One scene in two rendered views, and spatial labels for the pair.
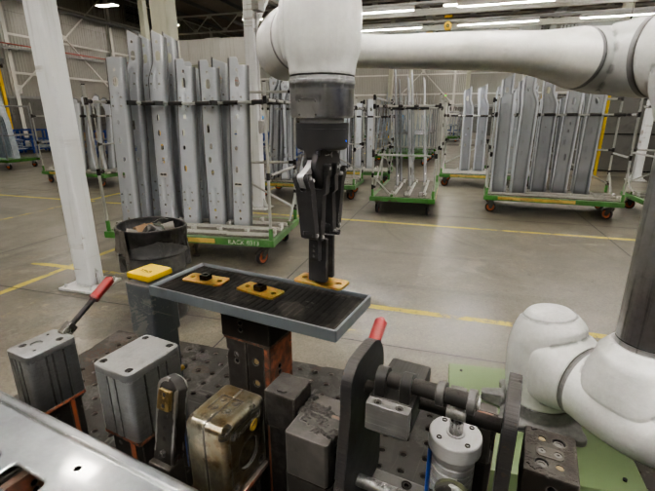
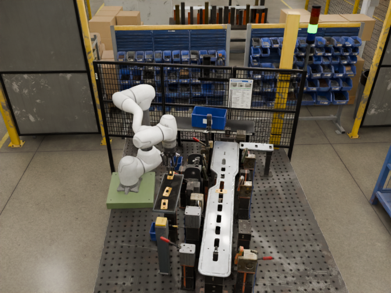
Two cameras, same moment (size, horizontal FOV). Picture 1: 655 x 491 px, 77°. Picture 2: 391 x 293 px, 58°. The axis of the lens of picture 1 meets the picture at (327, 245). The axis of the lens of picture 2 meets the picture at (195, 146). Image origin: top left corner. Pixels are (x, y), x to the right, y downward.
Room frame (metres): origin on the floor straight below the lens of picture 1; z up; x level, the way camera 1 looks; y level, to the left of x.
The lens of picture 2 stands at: (1.09, 1.83, 2.70)
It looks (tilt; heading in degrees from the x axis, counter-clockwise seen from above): 34 degrees down; 250
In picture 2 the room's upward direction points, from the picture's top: straight up
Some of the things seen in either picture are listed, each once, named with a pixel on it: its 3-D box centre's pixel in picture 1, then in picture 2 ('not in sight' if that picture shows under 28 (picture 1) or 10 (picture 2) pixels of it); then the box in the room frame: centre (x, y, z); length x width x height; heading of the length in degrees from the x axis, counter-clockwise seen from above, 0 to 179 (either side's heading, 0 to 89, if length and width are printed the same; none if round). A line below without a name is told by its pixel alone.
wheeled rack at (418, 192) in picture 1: (409, 152); not in sight; (7.15, -1.39, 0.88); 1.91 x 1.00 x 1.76; 164
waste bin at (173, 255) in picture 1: (156, 270); not in sight; (2.89, 1.27, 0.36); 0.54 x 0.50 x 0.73; 163
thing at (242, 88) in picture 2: not in sight; (240, 93); (-0.29, -0.80, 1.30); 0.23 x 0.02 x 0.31; 153
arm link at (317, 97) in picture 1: (322, 100); (169, 141); (0.61, 0.01, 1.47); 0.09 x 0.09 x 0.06
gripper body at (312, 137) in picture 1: (322, 154); (169, 151); (0.61, 0.01, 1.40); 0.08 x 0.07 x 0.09; 153
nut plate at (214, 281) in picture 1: (206, 277); (164, 203); (0.72, 0.23, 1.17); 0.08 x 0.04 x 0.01; 69
